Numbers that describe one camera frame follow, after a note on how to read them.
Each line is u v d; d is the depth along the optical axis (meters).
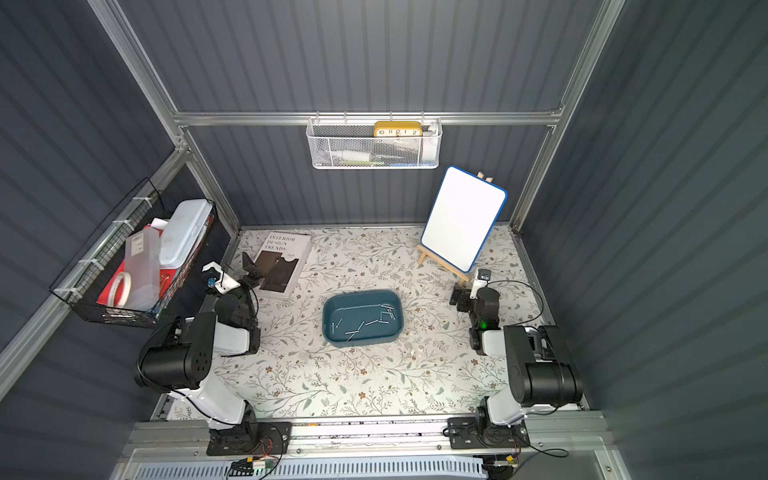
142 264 0.68
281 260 1.05
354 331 0.91
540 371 0.46
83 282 0.61
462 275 0.96
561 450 0.66
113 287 0.66
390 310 0.96
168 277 0.70
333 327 0.92
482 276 0.81
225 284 0.74
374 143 0.89
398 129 0.87
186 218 0.77
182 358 0.47
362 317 0.94
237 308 0.69
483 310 0.71
